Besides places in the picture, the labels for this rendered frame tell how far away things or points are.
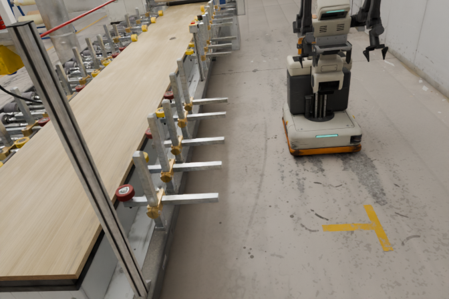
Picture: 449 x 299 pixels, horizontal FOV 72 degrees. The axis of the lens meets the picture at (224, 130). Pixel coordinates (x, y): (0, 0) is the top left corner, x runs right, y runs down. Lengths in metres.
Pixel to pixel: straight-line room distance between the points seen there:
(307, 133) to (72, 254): 2.08
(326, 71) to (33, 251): 2.20
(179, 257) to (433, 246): 1.65
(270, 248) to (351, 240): 0.54
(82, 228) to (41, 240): 0.15
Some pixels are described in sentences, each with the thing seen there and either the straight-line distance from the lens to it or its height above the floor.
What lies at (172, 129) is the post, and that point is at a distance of 1.74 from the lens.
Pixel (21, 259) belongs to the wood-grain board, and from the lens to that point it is 1.42.
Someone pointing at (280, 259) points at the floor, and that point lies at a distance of 2.20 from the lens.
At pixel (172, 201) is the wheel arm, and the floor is 0.84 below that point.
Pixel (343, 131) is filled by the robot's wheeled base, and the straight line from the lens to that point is 2.86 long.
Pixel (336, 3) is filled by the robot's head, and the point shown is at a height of 1.33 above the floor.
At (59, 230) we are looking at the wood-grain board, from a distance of 1.44.
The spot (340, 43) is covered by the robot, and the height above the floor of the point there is 1.04.
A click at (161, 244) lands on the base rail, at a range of 1.47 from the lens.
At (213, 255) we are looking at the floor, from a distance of 2.25.
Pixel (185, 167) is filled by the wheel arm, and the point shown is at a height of 0.82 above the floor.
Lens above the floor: 1.80
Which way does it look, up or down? 32 degrees down
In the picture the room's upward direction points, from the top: 8 degrees counter-clockwise
